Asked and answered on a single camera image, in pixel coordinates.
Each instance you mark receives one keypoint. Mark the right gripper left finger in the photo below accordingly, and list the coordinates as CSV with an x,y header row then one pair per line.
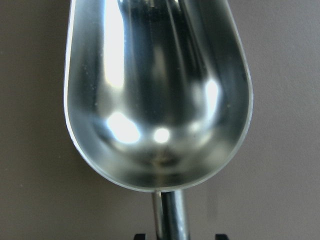
x,y
139,237

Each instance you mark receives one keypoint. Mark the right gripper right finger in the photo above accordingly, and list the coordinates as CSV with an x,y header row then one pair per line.
x,y
220,237

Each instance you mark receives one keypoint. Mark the metal ice scoop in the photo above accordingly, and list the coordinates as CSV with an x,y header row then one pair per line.
x,y
157,96

